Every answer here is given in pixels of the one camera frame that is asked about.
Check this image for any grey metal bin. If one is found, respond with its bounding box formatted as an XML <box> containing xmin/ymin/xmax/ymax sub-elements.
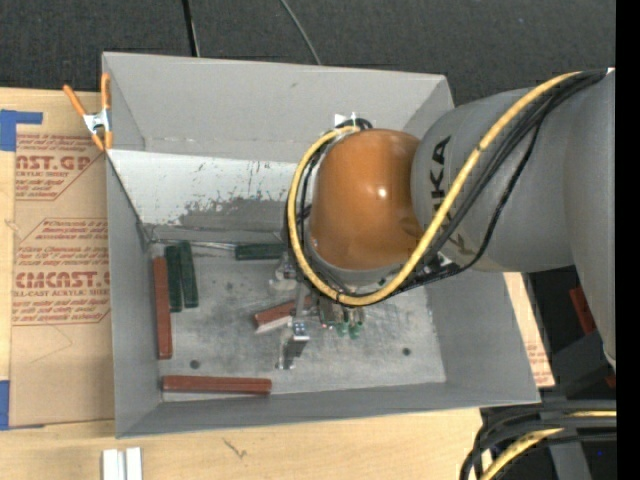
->
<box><xmin>101</xmin><ymin>51</ymin><xmax>543</xmax><ymax>440</ymax></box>

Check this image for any dark green flat block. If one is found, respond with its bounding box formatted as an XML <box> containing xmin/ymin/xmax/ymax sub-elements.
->
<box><xmin>165</xmin><ymin>245</ymin><xmax>184</xmax><ymax>314</ymax></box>
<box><xmin>234</xmin><ymin>242</ymin><xmax>287</xmax><ymax>262</ymax></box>
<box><xmin>177</xmin><ymin>240</ymin><xmax>200</xmax><ymax>310</ymax></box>

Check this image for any red-brown flat block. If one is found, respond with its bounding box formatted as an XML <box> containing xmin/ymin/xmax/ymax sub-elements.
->
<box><xmin>151</xmin><ymin>255</ymin><xmax>174</xmax><ymax>361</ymax></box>
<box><xmin>160</xmin><ymin>374</ymin><xmax>273</xmax><ymax>396</ymax></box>
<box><xmin>252</xmin><ymin>297</ymin><xmax>314</xmax><ymax>337</ymax></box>

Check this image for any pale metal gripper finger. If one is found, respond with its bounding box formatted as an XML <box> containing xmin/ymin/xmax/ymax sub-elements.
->
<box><xmin>274</xmin><ymin>319</ymin><xmax>312</xmax><ymax>371</ymax></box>
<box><xmin>268</xmin><ymin>256</ymin><xmax>300</xmax><ymax>293</ymax></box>

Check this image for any brown cardboard board red print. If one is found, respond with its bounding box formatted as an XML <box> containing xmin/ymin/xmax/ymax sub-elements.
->
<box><xmin>0</xmin><ymin>86</ymin><xmax>557</xmax><ymax>430</ymax></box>

